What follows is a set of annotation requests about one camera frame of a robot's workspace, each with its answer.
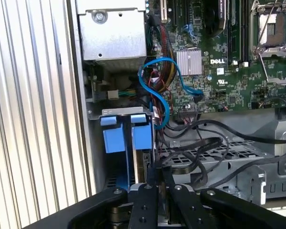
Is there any black disk wire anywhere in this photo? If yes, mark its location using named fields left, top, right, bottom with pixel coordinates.
left=154, top=137, right=224, bottom=172

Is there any black round cable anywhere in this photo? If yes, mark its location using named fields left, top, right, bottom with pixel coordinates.
left=208, top=147, right=286, bottom=188
left=161, top=119, right=286, bottom=145

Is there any silver perforated drive cage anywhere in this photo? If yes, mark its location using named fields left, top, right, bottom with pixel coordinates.
left=157, top=114, right=286, bottom=206

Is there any white plastic connector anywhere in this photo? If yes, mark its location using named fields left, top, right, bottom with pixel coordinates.
left=106, top=89, right=120, bottom=100

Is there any silver finned heatsink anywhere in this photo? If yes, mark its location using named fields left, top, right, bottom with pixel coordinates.
left=176, top=49, right=203, bottom=76

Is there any green Dell motherboard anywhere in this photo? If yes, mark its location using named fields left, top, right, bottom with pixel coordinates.
left=145, top=0, right=286, bottom=120

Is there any socket cover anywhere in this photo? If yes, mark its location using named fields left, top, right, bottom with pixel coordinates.
left=257, top=48, right=286, bottom=86

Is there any silver power supply box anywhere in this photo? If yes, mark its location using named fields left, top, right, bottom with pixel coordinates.
left=76, top=0, right=148, bottom=72

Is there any silver metal disk bay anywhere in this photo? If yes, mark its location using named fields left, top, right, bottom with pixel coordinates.
left=87, top=106, right=158, bottom=191

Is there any blue disk wire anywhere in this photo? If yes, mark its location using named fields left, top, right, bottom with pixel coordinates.
left=137, top=57, right=205, bottom=131

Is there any locking lever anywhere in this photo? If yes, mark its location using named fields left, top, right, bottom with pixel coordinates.
left=259, top=0, right=278, bottom=42

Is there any black expansion slot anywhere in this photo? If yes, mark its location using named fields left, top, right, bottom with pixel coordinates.
left=171, top=0, right=179, bottom=27

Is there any black RAM slot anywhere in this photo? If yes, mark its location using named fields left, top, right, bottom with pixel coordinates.
left=227, top=0, right=242, bottom=63
left=242, top=0, right=250, bottom=64

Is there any white expansion slot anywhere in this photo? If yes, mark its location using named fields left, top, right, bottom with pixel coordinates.
left=160, top=0, right=169, bottom=24

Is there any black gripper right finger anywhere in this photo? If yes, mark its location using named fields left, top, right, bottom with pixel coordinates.
left=162, top=167, right=286, bottom=229

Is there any hard disk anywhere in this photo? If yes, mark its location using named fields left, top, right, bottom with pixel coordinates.
left=100, top=114, right=158, bottom=191

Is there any grey metal PC case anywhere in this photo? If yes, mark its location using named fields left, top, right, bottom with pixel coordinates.
left=66, top=0, right=286, bottom=215

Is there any CPU socket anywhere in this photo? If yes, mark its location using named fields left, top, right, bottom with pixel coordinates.
left=250, top=0, right=286, bottom=52

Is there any red yellow black wire bundle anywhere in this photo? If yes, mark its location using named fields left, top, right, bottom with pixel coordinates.
left=146, top=14, right=176, bottom=96

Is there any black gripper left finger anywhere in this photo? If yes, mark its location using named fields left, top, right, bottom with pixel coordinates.
left=21, top=167, right=159, bottom=229

